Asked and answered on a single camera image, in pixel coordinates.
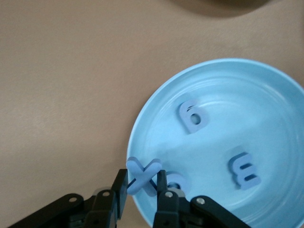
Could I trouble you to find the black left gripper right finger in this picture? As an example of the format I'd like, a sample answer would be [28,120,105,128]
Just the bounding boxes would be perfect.
[152,170,252,228]

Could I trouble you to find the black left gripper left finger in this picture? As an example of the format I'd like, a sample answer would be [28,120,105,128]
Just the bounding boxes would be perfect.
[7,169,129,228]

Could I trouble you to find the blue foam letter G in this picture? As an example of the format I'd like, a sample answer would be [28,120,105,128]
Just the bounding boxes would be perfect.
[166,171,189,192]

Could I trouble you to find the blue foam letter X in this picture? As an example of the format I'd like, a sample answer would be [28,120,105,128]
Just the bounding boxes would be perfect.
[125,156,163,198]

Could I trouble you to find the blue foam number 6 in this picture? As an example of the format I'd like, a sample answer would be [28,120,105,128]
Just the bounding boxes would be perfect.
[176,99,211,135]

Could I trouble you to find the blue foam letter E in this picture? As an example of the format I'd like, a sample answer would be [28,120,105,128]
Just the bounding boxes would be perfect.
[228,152,262,191]

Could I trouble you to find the blue plate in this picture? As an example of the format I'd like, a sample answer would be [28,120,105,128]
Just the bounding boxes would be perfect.
[126,58,304,228]

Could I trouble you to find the brown table cover mat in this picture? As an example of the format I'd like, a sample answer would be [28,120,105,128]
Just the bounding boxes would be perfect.
[0,0,304,228]

